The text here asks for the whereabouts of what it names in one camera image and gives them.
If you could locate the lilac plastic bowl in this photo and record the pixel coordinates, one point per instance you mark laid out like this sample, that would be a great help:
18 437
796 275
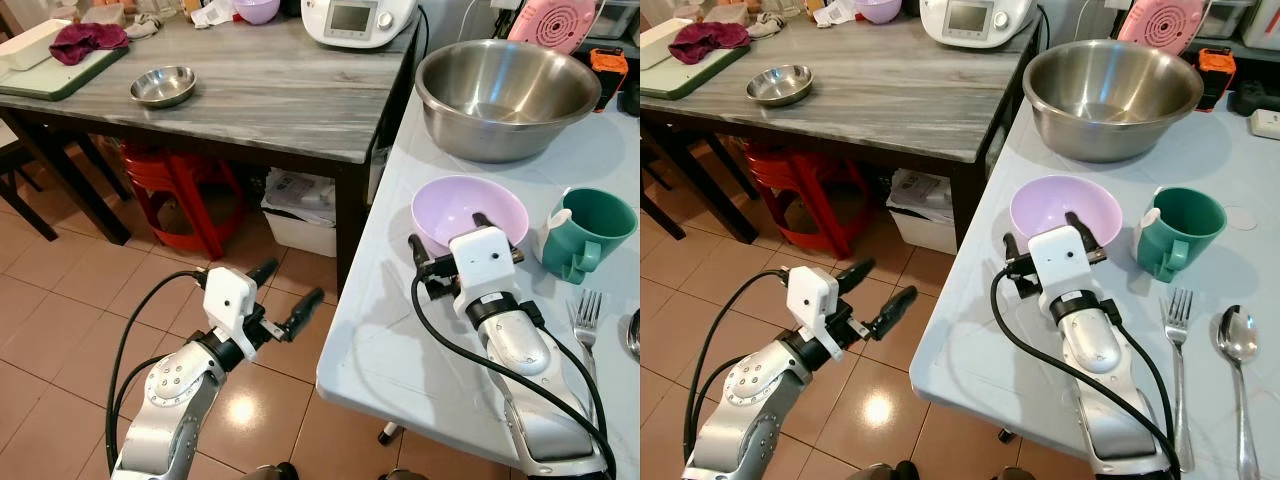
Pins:
450 205
1045 205

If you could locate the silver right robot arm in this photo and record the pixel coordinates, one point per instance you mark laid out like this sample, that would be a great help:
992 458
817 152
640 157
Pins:
1100 355
520 350

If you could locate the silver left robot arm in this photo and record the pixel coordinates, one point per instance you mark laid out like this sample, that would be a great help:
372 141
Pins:
745 405
170 400

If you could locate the white box with papers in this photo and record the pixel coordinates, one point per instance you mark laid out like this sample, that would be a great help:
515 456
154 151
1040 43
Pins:
300 215
920 212

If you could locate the white folding table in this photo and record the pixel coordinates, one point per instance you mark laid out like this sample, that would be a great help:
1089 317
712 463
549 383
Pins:
960 350
400 340

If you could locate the red plastic stool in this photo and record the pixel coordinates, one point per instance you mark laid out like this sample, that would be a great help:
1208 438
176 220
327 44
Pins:
185 190
805 190

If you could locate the green mug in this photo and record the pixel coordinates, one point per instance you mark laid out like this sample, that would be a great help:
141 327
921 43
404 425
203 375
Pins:
1185 235
590 235

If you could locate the large steel mixing bowl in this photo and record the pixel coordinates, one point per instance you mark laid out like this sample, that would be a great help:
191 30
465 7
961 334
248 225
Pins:
1110 110
505 110

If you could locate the steel fork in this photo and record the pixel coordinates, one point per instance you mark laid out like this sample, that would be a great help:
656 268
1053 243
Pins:
1178 330
586 315

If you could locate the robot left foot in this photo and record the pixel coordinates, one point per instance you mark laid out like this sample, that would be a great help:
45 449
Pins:
270 472
885 471

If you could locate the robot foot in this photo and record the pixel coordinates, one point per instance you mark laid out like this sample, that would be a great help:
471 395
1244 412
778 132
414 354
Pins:
885 471
1010 473
270 472
405 475

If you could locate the grey wood table dark legs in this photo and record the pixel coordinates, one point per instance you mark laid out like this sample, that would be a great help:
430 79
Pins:
880 100
260 100

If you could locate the dark wooden chair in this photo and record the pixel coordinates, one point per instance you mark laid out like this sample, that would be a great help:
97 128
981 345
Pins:
20 175
660 195

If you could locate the steel spoon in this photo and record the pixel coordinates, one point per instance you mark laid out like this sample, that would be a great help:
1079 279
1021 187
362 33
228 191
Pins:
634 335
1238 335

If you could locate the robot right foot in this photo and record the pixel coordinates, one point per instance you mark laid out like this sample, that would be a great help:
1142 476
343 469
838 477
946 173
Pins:
405 475
1010 473

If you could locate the black small object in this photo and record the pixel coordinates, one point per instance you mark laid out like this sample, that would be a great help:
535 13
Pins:
630 100
1255 100

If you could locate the orange and black device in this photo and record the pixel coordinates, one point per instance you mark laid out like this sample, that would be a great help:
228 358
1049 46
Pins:
1215 68
608 70

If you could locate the small steel bowl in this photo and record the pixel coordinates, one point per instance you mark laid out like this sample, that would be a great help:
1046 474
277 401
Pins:
780 86
163 88

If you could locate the pink round device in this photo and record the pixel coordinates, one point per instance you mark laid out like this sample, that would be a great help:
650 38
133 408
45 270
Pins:
1160 25
550 25

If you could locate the white small box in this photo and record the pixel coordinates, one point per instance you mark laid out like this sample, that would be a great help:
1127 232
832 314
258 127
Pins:
1266 123

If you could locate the white kitchen appliance with screen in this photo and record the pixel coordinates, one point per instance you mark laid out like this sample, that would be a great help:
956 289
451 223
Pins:
975 22
355 22

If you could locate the clear plastic container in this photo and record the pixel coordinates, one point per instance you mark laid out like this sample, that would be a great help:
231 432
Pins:
615 18
1225 18

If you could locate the green tray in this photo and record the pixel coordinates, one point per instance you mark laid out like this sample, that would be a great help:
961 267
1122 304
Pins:
690 80
60 82

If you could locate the white rectangular container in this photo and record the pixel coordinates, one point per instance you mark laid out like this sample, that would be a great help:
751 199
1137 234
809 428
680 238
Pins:
30 42
660 42

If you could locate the purple bowl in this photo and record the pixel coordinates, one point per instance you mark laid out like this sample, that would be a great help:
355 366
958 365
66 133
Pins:
257 10
878 9

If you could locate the white crumpled paper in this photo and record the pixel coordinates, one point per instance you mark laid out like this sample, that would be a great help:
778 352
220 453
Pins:
835 13
212 14

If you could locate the grey crumpled cloth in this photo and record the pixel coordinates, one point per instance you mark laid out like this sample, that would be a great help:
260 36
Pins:
765 26
145 26

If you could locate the maroon cloth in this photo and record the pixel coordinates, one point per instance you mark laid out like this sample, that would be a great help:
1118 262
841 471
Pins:
708 42
88 42

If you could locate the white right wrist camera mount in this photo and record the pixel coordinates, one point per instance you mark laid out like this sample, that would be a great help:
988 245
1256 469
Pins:
1060 256
482 258

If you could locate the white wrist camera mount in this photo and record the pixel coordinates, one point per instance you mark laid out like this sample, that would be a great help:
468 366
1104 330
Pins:
810 300
226 300
1060 256
482 258

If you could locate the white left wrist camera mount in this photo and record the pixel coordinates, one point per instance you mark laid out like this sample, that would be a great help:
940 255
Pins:
810 300
226 300

